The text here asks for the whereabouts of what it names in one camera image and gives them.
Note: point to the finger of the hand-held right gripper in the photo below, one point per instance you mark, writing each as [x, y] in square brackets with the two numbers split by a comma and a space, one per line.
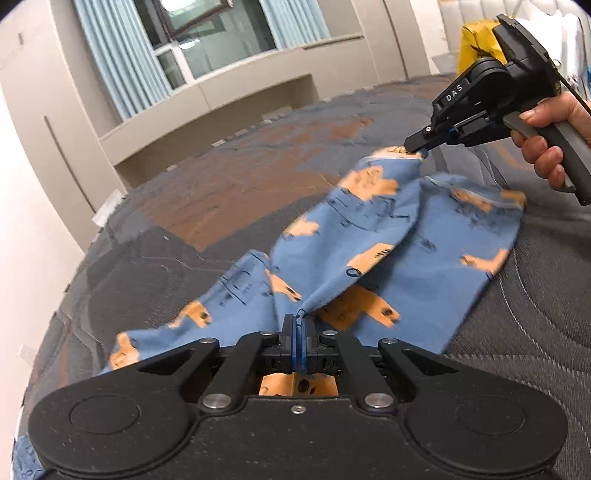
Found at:
[422, 138]

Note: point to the yellow plastic bag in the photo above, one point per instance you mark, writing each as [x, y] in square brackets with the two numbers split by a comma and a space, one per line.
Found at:
[478, 44]

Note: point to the white wall socket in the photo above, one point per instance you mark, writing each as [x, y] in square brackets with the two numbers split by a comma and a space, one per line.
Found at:
[27, 354]

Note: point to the beige window bench cabinet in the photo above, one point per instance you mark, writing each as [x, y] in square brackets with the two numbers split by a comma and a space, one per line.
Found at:
[194, 120]

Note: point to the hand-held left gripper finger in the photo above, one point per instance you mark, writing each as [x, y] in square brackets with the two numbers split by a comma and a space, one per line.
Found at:
[304, 348]
[293, 347]

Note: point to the person's right hand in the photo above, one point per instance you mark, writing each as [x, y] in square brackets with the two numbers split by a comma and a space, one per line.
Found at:
[545, 154]

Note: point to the white box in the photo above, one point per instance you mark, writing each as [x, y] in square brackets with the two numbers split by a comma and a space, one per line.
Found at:
[108, 207]

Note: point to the light blue curtain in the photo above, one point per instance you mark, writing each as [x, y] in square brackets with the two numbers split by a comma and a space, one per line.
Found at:
[120, 50]
[295, 21]

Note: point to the white plastic bag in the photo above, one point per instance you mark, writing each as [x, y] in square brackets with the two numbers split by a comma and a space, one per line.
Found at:
[575, 55]

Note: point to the glass window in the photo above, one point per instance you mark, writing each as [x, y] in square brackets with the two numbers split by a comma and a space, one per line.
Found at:
[217, 41]

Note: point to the grey and orange quilted mattress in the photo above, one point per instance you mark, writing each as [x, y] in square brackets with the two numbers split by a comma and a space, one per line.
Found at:
[138, 258]

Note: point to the beige wardrobe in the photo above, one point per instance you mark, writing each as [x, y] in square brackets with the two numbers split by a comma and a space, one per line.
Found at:
[383, 37]
[41, 92]

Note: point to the blue pants with orange print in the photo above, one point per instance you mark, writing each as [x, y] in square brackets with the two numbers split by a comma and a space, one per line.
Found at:
[369, 221]

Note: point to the white padded headboard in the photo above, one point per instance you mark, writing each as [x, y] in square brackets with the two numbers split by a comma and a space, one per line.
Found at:
[466, 9]

